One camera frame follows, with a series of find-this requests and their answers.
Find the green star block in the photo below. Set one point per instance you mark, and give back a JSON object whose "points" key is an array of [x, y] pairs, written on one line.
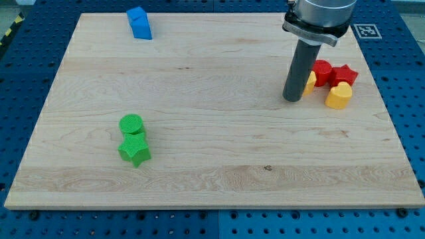
{"points": [[134, 149]]}

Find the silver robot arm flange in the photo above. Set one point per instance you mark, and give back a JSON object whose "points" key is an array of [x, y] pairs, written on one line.
{"points": [[319, 21]]}

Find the fiducial marker tag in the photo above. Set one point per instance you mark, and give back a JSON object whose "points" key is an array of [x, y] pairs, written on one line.
{"points": [[367, 31]]}

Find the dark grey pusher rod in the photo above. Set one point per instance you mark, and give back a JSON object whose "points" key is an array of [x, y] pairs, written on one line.
{"points": [[302, 63]]}

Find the blue cube block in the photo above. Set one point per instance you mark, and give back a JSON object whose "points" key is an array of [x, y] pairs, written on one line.
{"points": [[135, 14]]}

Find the yellow heart block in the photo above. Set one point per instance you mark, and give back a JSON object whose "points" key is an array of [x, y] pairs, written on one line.
{"points": [[339, 96]]}

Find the red star block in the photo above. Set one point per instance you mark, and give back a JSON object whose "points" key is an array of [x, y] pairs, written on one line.
{"points": [[342, 74]]}

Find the red cylinder block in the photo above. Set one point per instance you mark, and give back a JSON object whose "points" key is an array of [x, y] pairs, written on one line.
{"points": [[322, 69]]}

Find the yellow hexagon block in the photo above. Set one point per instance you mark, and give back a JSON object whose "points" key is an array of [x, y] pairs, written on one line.
{"points": [[310, 85]]}

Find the blue pentagon block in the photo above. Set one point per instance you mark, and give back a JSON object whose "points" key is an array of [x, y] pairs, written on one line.
{"points": [[141, 28]]}

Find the green cylinder block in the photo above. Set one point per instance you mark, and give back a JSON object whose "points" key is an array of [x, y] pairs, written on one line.
{"points": [[131, 124]]}

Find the wooden board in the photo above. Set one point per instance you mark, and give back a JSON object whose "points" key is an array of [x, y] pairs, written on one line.
{"points": [[209, 90]]}

